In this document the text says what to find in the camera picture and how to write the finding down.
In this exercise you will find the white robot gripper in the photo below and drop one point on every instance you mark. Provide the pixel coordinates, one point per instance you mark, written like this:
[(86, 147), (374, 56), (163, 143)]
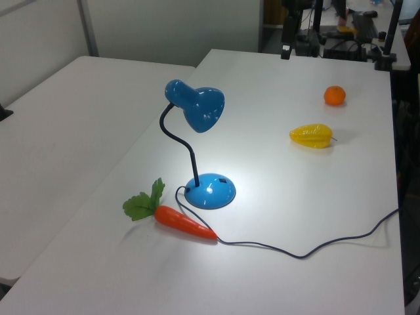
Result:
[(292, 8)]

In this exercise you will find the blue gooseneck desk lamp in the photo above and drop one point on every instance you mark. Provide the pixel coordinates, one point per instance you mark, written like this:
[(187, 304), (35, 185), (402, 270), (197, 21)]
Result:
[(210, 193)]

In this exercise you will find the dark equipment block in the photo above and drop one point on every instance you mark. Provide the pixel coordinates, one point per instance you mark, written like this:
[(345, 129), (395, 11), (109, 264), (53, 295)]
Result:
[(306, 44)]

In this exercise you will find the thin black upright pole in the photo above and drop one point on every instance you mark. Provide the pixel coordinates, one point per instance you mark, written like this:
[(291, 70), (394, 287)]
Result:
[(317, 16)]

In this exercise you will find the black equipment box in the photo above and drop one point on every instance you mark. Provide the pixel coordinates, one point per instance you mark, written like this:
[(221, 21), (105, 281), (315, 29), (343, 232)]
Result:
[(344, 49)]

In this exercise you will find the small yellow object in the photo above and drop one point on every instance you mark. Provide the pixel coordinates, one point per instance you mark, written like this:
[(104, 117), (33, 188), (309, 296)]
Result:
[(348, 30)]

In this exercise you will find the orange toy tangerine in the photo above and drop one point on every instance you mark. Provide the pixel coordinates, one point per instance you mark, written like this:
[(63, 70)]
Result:
[(334, 96)]

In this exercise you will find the black computer keyboard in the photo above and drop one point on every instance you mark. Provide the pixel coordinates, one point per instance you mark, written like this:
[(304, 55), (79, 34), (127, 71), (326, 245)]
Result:
[(365, 26)]

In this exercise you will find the black computer mouse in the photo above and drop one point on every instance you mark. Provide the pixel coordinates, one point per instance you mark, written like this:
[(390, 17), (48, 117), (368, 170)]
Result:
[(370, 13)]

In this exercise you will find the yellow toy starfruit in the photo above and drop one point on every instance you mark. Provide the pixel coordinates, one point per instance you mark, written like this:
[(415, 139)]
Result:
[(311, 136)]

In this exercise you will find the black pole with table clamp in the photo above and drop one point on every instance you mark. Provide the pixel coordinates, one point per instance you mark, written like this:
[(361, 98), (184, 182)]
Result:
[(390, 36)]

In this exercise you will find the white background desk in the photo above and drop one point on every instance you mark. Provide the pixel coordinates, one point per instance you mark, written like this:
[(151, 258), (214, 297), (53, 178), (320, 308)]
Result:
[(402, 49)]

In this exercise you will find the orange toy carrot green leaves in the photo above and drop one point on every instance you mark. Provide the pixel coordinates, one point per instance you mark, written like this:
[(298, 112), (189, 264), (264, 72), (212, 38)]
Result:
[(183, 221)]

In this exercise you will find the white adjacent table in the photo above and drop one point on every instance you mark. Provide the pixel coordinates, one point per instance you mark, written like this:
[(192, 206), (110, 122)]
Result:
[(65, 147)]

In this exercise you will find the black table clamp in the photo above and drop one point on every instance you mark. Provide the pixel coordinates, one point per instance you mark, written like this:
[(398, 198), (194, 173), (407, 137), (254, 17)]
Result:
[(5, 113)]

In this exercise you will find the grey partition post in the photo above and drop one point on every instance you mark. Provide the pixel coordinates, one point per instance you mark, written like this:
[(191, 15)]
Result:
[(88, 29)]

